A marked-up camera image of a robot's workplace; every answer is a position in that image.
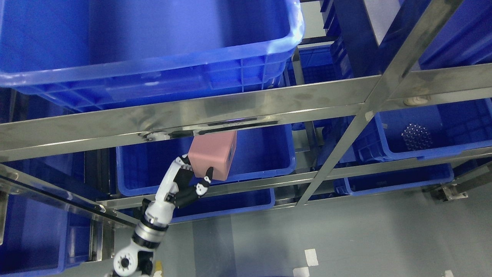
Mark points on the pink plastic storage box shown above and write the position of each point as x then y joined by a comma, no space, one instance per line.
214,150

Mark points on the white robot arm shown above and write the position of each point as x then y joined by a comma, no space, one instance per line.
137,258

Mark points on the blue bottom right bin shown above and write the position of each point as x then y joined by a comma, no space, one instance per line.
394,180

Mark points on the blue right shelf bin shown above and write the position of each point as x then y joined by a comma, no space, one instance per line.
427,132

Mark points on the blue middle shelf bin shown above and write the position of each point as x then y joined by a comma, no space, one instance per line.
260,153

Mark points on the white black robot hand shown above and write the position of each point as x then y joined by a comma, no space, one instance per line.
175,191

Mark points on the large blue top bin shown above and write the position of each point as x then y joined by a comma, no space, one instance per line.
90,55

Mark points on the stainless steel shelf rack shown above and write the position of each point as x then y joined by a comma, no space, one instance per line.
420,53

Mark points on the blue shelf bin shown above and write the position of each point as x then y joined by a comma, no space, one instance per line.
260,153
427,132

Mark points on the blue left lower bin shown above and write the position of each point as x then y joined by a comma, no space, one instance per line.
42,240

